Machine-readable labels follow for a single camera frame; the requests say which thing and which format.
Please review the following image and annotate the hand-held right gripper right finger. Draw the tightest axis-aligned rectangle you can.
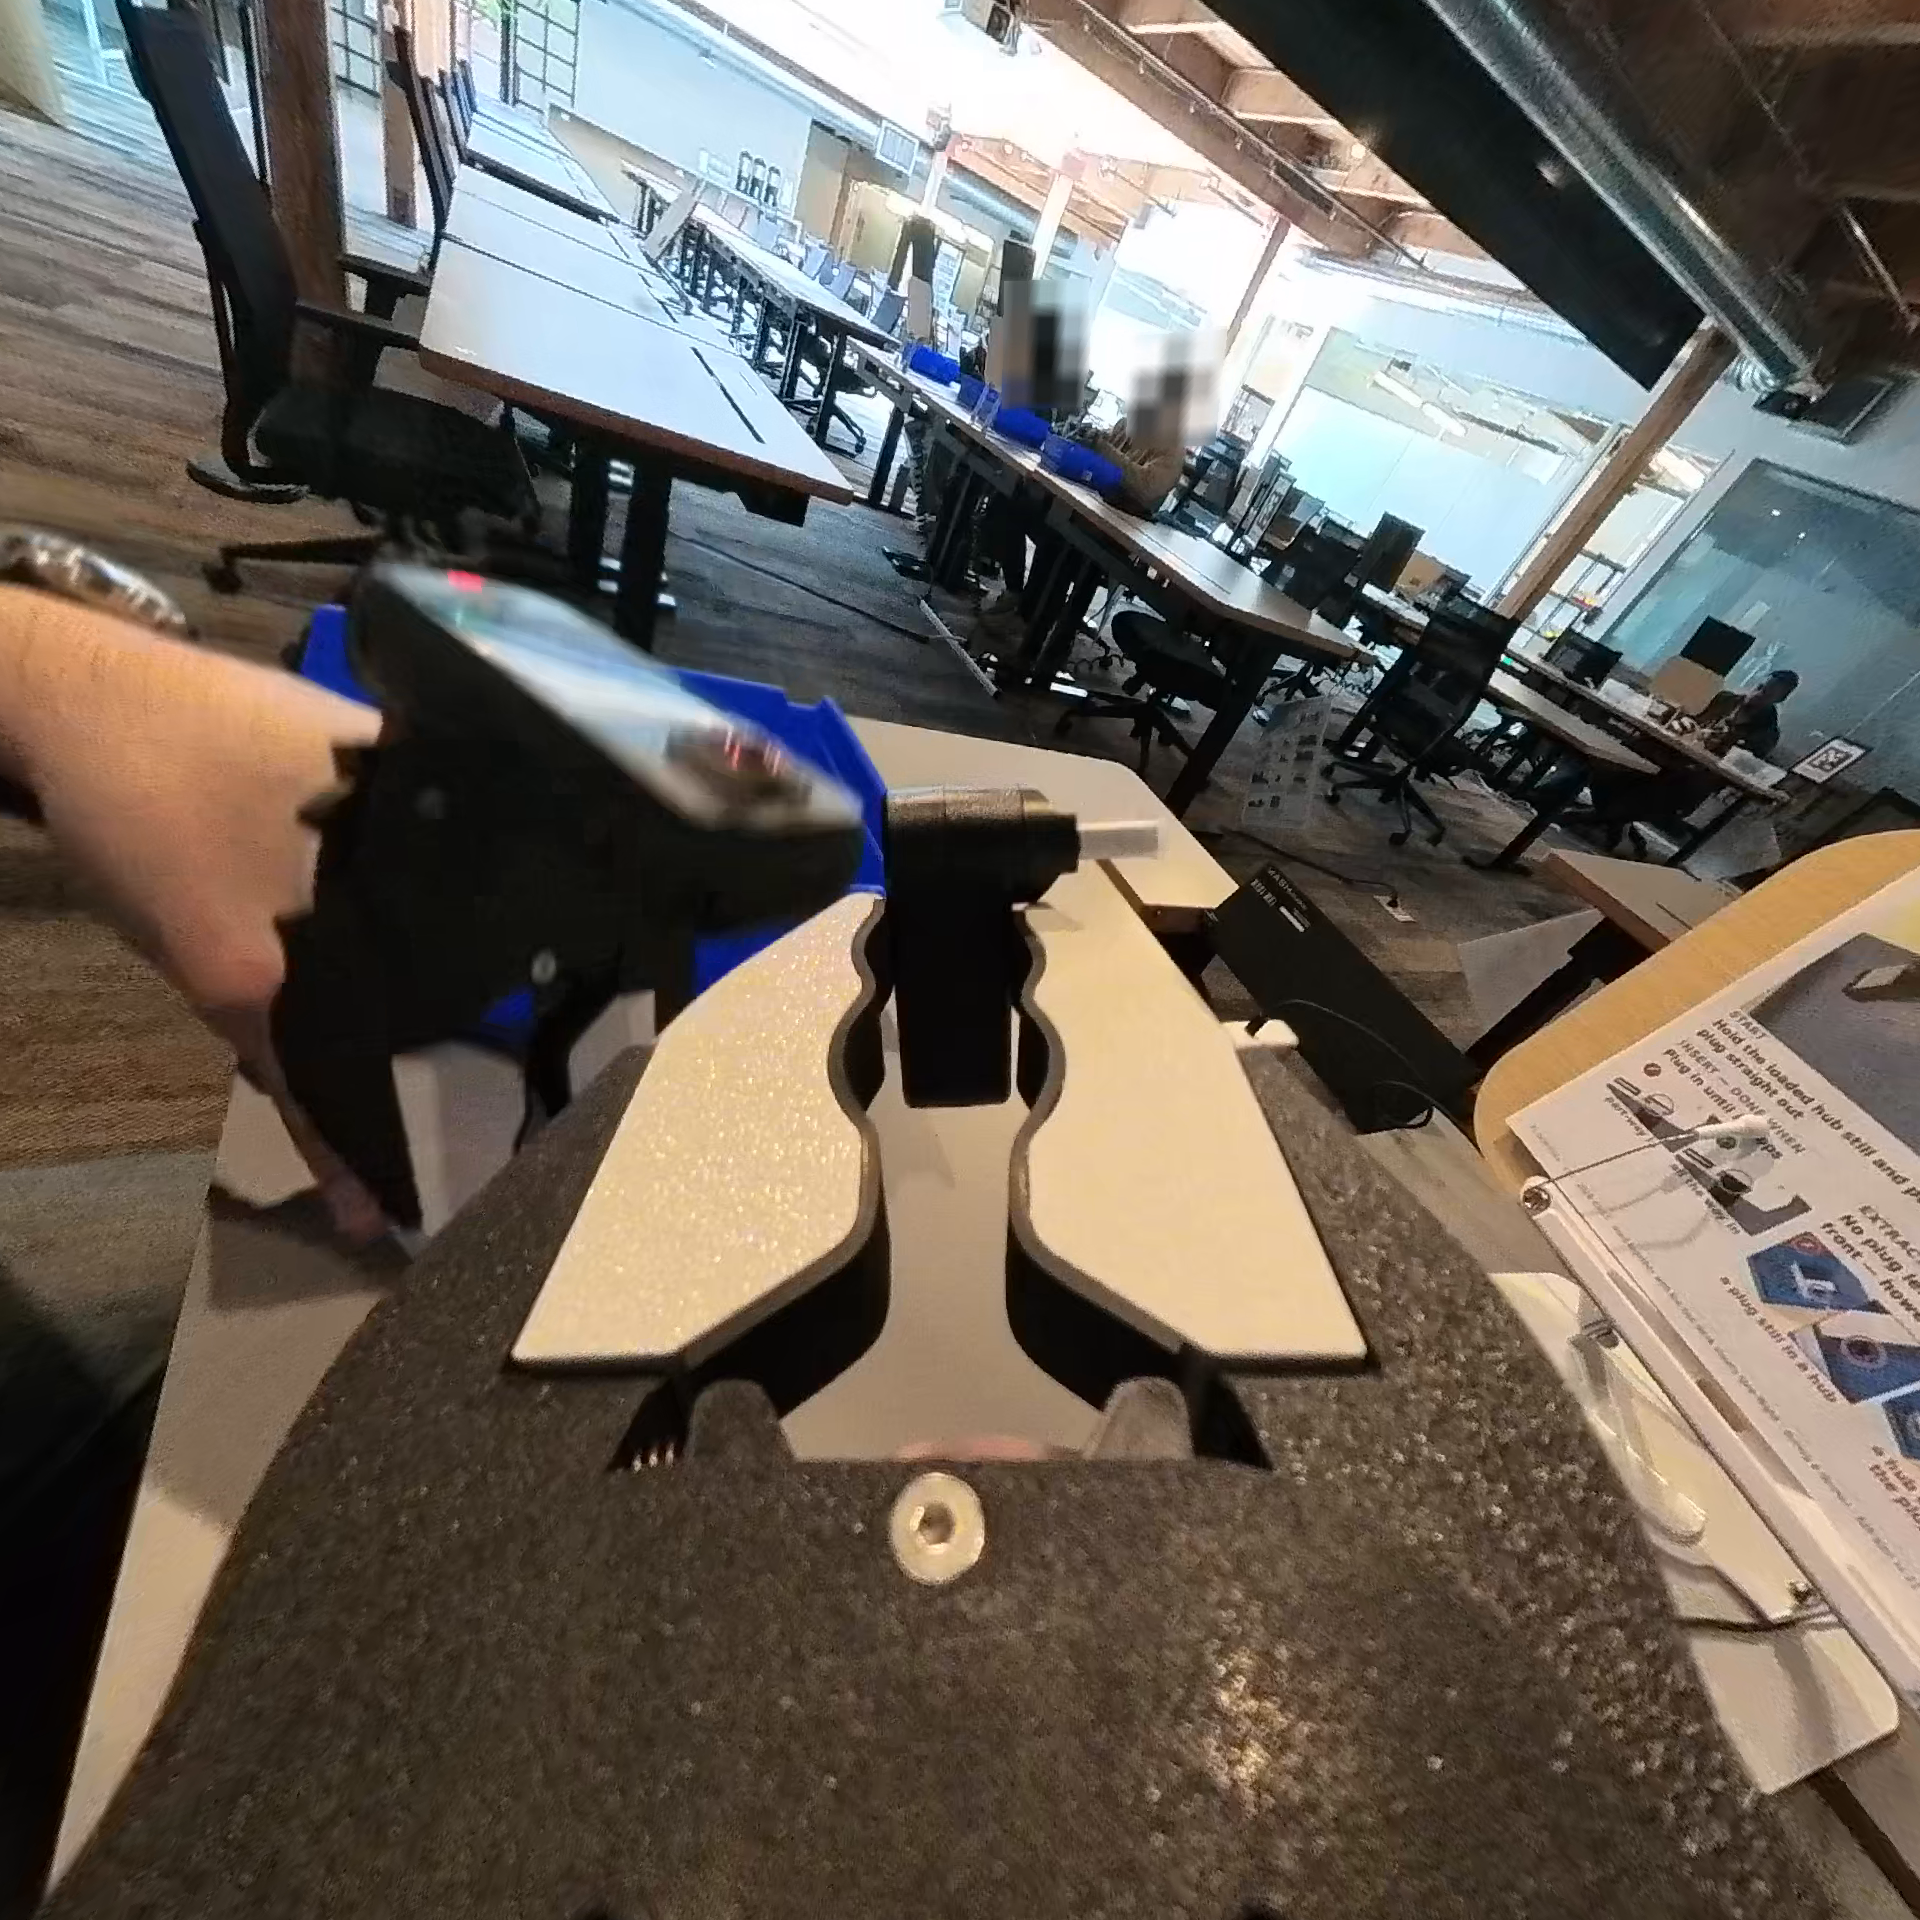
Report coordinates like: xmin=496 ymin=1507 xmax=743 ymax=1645
xmin=1010 ymin=903 xmax=1372 ymax=1367

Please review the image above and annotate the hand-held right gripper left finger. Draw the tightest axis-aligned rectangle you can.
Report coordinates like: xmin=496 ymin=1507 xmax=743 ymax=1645
xmin=513 ymin=893 xmax=888 ymax=1374

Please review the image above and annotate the black usb hub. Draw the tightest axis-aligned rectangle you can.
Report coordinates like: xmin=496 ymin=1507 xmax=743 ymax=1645
xmin=883 ymin=786 xmax=1168 ymax=1111

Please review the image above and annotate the blue plastic bin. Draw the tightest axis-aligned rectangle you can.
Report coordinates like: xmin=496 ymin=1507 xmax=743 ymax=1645
xmin=284 ymin=599 xmax=898 ymax=1054

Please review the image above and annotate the person's left hand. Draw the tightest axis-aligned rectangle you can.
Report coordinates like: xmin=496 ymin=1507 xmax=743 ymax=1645
xmin=0 ymin=584 xmax=397 ymax=1248

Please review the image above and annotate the printed plastic bag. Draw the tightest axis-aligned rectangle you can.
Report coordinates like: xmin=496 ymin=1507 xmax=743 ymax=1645
xmin=1243 ymin=694 xmax=1340 ymax=830

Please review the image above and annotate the wooden top desk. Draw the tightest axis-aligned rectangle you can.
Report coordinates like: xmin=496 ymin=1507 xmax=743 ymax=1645
xmin=1034 ymin=476 xmax=1363 ymax=821
xmin=418 ymin=237 xmax=862 ymax=650

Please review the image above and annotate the black wristwatch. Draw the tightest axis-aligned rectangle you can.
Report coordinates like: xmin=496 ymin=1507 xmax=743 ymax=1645
xmin=0 ymin=524 xmax=200 ymax=643

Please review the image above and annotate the black office chair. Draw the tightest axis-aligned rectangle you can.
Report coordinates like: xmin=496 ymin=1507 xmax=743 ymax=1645
xmin=117 ymin=0 xmax=544 ymax=597
xmin=1324 ymin=597 xmax=1527 ymax=851
xmin=1056 ymin=603 xmax=1236 ymax=777

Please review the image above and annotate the printed instruction board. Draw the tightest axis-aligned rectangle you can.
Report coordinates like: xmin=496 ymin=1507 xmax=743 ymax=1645
xmin=1475 ymin=830 xmax=1920 ymax=1700

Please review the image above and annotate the silver ceiling pipe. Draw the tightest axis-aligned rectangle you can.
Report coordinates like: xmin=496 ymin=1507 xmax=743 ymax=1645
xmin=1414 ymin=0 xmax=1828 ymax=395

